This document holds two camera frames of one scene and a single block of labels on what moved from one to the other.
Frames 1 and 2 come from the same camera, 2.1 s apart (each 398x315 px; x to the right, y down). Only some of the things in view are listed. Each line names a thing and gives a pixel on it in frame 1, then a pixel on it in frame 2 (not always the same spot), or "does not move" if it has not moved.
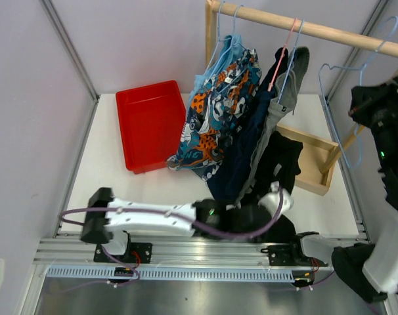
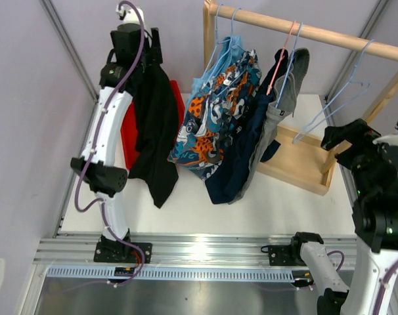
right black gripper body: [379, 109] -> [358, 157]
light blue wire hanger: [360, 65] -> [324, 107]
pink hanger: [272, 79] does not move
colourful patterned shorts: [217, 113] does not move
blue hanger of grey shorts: [291, 61] does not move
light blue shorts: [233, 44] does not move
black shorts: [280, 164] -> [155, 119]
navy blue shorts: [226, 186] does not move
